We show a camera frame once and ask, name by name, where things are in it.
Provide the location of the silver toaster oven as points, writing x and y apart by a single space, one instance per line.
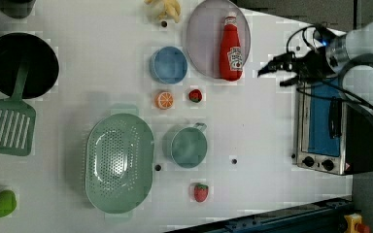
333 136

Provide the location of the black frying pan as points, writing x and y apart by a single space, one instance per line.
43 67

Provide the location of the green slotted spatula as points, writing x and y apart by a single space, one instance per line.
17 118

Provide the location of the blue bowl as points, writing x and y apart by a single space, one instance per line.
168 65

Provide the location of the red plush ketchup bottle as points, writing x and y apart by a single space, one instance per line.
231 58

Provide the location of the red strawberry toy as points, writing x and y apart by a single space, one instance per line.
200 192

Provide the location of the yellow toy banana bunch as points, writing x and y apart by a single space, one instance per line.
168 9

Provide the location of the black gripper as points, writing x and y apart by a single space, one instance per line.
312 67

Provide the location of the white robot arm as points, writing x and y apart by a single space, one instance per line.
334 58

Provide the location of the grey round plate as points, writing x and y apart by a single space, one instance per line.
204 33

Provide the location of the blue metal rail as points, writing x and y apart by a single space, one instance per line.
320 217

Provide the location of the green oval colander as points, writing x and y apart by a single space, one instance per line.
119 161

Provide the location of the green cup with handle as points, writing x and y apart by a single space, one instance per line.
186 146

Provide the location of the yellow red clamp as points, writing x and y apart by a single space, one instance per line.
355 224

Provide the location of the small red tomato toy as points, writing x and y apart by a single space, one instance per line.
195 96

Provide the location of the dark grey cup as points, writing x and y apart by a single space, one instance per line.
17 8

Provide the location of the orange slice toy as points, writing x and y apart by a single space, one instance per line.
164 100

